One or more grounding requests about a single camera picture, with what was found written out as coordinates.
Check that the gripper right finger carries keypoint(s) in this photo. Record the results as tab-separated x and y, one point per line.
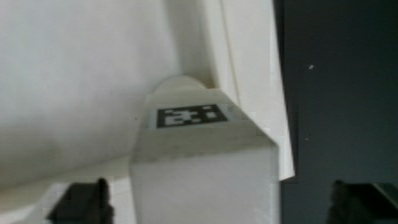
363	203

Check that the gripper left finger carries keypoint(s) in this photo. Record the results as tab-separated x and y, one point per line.
84	207

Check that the white leg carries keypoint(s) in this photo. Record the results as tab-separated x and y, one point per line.
203	169

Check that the white square tabletop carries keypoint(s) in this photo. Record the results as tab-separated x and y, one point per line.
89	52

